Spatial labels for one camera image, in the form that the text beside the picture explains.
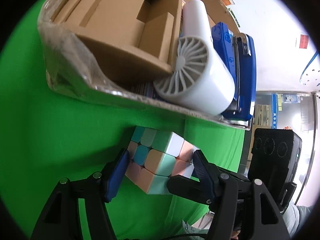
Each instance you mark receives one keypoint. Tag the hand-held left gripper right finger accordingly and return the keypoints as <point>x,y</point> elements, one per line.
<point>203,172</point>

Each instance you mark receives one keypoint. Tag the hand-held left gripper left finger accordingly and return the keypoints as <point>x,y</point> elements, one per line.
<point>117,177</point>

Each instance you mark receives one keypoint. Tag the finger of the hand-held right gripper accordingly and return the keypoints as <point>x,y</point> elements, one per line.
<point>187,188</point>

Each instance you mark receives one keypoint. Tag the pastel puzzle cube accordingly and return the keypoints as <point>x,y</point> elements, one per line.
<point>160,160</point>

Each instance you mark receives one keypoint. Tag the blue stapler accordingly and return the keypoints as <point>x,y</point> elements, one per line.
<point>247,80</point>

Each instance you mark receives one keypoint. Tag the white mini hair dryer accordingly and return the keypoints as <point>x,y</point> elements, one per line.
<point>207,75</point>

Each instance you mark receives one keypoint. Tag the large cardboard box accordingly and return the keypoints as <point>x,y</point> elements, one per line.
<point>75,55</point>

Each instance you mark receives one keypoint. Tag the narrow cardboard box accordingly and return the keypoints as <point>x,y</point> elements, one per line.
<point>120,30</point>

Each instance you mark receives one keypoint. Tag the person's right forearm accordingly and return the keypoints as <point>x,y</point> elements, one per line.
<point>297,222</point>

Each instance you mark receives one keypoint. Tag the glass door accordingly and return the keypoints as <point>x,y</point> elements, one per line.
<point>307,110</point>

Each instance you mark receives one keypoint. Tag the small white green box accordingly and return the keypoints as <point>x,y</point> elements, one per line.
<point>235,18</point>

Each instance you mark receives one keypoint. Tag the red wall sign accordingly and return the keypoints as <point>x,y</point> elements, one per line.
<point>303,41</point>

